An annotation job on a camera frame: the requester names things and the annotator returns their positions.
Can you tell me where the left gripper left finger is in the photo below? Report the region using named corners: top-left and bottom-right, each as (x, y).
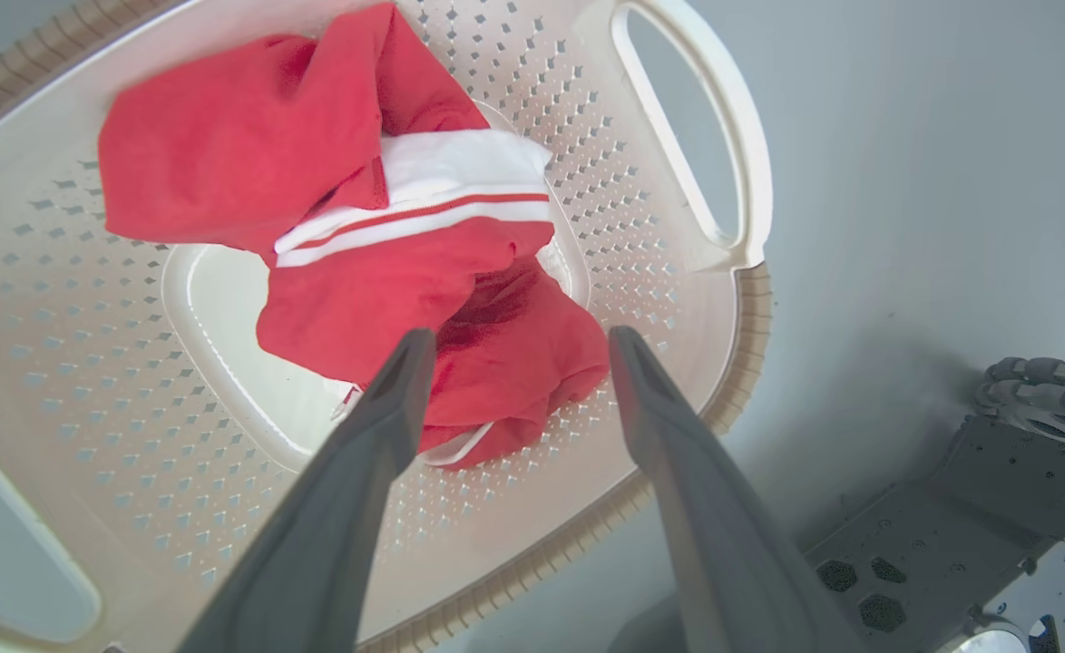
top-left (179, 328), bottom-right (438, 653)

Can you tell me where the red garment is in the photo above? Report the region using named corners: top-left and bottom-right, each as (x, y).
top-left (97, 2), bottom-right (611, 471)

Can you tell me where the grey roller wheel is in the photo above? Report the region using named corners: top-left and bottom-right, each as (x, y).
top-left (975, 356), bottom-right (1065, 452)

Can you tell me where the grey robot wheeled base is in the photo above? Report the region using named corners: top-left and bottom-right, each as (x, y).
top-left (800, 413), bottom-right (1065, 653)

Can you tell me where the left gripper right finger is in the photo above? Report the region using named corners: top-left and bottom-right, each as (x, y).
top-left (608, 326), bottom-right (865, 653)

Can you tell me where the cream plastic laundry basket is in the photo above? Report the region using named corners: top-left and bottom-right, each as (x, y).
top-left (0, 0), bottom-right (774, 653)

